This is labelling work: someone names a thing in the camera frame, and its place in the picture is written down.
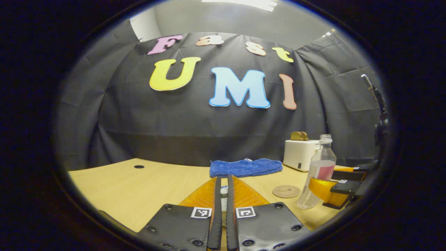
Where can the brown bread slice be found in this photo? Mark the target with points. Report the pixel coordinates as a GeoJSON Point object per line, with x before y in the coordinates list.
{"type": "Point", "coordinates": [299, 136]}

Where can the white toaster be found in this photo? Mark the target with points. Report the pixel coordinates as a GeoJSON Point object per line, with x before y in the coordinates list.
{"type": "Point", "coordinates": [299, 155]}

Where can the dark metal stand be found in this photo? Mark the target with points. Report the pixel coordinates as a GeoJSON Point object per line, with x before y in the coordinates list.
{"type": "Point", "coordinates": [379, 104]}

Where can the round wooden coaster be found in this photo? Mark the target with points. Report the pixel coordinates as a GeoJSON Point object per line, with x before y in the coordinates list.
{"type": "Point", "coordinates": [286, 191]}

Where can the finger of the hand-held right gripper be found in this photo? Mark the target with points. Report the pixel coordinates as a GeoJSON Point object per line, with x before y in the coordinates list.
{"type": "Point", "coordinates": [350, 174]}
{"type": "Point", "coordinates": [343, 188]}

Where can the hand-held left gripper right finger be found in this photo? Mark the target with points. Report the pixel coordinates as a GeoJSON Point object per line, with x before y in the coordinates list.
{"type": "Point", "coordinates": [271, 226]}

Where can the blue towel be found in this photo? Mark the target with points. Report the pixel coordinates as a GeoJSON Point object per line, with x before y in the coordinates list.
{"type": "Point", "coordinates": [244, 167]}

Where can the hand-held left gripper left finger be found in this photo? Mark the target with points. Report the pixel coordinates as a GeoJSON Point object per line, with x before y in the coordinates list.
{"type": "Point", "coordinates": [174, 226]}

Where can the clear water bottle pink label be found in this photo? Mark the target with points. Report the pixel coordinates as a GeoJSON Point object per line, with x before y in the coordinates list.
{"type": "Point", "coordinates": [318, 170]}

